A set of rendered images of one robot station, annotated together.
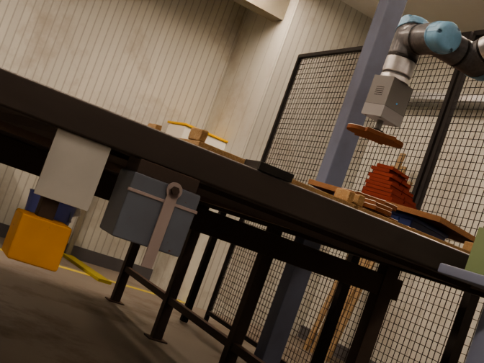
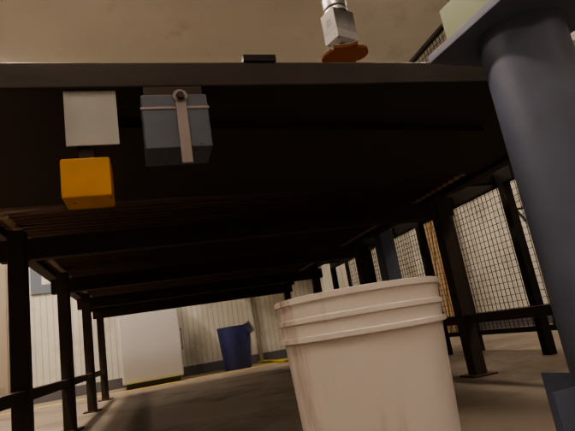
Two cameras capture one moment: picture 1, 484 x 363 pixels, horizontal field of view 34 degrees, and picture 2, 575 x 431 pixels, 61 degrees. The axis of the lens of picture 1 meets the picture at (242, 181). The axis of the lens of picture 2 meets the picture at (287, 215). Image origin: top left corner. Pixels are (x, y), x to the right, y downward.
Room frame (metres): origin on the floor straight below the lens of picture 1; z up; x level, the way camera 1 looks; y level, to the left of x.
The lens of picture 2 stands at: (0.52, -0.18, 0.31)
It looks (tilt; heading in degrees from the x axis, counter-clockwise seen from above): 13 degrees up; 7
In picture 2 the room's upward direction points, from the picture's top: 9 degrees counter-clockwise
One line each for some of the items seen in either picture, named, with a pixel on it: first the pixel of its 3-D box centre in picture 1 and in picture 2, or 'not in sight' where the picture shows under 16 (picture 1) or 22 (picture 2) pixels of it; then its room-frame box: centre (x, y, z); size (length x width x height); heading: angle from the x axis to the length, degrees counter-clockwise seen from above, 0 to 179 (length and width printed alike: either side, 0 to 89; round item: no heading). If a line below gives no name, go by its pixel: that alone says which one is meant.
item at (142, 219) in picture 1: (150, 214); (175, 131); (1.45, 0.14, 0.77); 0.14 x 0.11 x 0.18; 114
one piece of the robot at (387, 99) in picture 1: (384, 98); (337, 29); (1.94, -0.27, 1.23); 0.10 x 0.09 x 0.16; 42
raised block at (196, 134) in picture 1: (198, 135); not in sight; (1.61, 0.12, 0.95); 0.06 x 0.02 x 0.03; 27
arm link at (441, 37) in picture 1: (440, 41); not in sight; (1.84, -0.33, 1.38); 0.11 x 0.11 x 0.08; 26
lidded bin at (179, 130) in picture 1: (193, 144); not in sight; (7.44, 0.55, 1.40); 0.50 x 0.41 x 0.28; 120
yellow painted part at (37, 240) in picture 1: (52, 197); (85, 146); (1.38, 0.30, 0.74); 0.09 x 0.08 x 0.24; 114
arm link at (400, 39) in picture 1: (409, 39); not in sight; (1.92, -0.27, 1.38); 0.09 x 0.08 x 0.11; 26
